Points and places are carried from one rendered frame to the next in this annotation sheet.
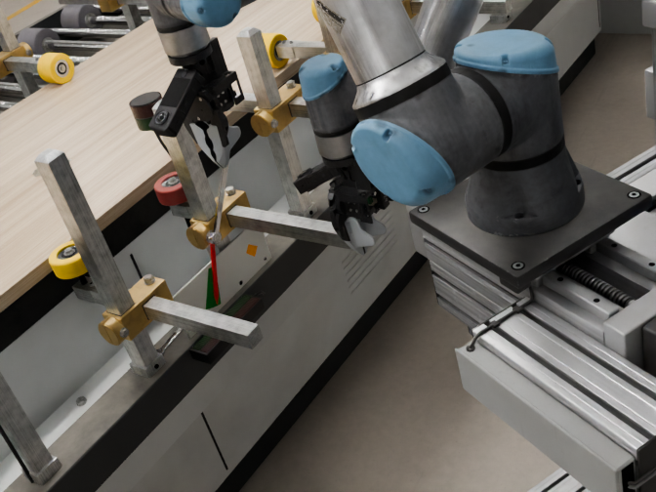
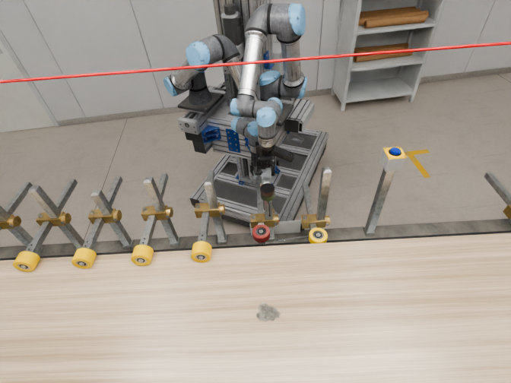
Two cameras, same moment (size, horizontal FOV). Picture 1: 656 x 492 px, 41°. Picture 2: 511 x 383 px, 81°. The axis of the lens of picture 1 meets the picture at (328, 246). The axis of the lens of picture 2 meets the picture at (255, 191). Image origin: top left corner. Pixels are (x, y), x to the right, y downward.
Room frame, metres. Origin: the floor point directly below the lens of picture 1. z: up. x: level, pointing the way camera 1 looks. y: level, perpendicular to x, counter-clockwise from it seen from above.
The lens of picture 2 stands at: (2.11, 0.88, 1.99)
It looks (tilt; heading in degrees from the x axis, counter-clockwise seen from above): 45 degrees down; 230
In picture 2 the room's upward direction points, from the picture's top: 6 degrees counter-clockwise
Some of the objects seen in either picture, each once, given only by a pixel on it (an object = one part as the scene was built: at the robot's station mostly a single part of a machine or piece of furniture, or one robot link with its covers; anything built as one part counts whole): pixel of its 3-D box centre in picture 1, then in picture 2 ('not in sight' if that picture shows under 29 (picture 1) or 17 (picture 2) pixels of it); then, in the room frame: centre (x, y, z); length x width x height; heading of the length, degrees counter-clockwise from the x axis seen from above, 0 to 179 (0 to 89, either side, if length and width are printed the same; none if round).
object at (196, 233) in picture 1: (217, 219); (264, 220); (1.49, 0.19, 0.85); 0.14 x 0.06 x 0.05; 137
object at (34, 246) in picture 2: not in sight; (52, 216); (2.21, -0.52, 0.95); 0.50 x 0.04 x 0.04; 47
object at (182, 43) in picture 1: (183, 36); (267, 139); (1.38, 0.13, 1.24); 0.08 x 0.08 x 0.05
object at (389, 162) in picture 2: not in sight; (392, 159); (1.10, 0.55, 1.18); 0.07 x 0.07 x 0.08; 47
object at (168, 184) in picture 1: (182, 202); (261, 238); (1.57, 0.26, 0.85); 0.08 x 0.08 x 0.11
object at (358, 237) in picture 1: (361, 238); not in sight; (1.26, -0.06, 0.86); 0.06 x 0.03 x 0.09; 47
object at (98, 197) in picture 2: not in sight; (116, 226); (2.01, -0.31, 0.87); 0.04 x 0.04 x 0.48; 47
